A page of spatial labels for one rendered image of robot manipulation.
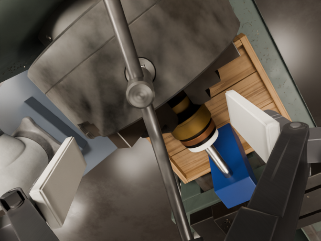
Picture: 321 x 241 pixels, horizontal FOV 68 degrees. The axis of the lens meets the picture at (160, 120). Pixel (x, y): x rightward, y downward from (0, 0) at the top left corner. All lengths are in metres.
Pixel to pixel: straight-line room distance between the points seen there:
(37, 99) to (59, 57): 0.66
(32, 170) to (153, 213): 1.60
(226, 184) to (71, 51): 0.39
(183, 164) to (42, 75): 0.54
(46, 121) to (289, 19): 1.35
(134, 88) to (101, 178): 1.94
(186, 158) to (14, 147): 0.52
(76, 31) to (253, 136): 0.20
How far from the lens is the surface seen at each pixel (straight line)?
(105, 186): 2.15
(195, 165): 0.77
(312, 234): 1.13
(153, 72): 0.26
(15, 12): 0.30
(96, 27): 0.26
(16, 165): 0.80
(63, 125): 0.92
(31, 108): 0.90
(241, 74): 0.65
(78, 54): 0.27
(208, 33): 0.29
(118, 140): 0.36
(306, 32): 1.66
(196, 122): 0.42
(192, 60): 0.28
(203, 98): 0.41
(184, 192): 0.92
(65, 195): 0.18
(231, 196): 0.54
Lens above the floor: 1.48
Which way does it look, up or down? 62 degrees down
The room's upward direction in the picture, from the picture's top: 171 degrees counter-clockwise
